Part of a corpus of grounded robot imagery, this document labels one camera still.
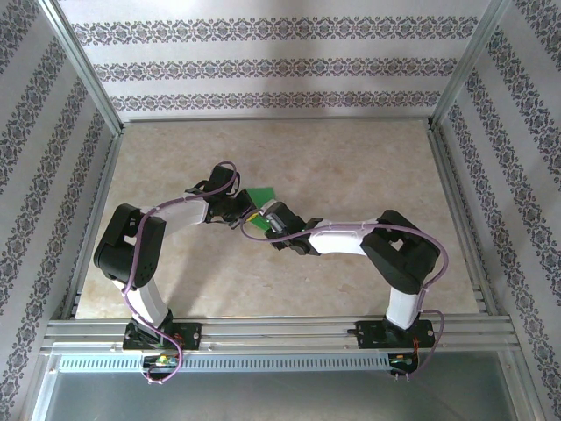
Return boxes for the grey sheet metal panel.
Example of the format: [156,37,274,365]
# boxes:
[30,350,538,421]

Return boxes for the aluminium table edge rail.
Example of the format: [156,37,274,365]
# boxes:
[427,125,499,315]
[60,131,124,321]
[120,114,435,126]

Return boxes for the long aluminium mounting rail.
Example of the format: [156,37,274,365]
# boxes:
[43,318,518,352]

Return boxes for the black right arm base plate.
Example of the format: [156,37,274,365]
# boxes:
[355,319,437,350]

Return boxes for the slotted grey cable duct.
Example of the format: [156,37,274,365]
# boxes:
[56,353,395,373]

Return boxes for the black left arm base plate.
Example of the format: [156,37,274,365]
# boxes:
[122,322,203,352]

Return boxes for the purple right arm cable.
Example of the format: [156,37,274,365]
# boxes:
[239,217,451,382]

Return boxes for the aluminium frame post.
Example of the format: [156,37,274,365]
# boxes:
[37,0,124,137]
[431,0,518,131]

